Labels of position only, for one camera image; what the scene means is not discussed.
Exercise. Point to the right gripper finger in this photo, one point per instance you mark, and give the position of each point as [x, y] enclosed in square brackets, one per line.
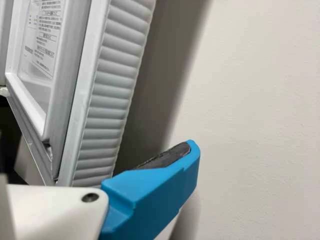
[155, 200]

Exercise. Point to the incubator door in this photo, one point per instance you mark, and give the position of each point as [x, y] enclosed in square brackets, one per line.
[112, 100]

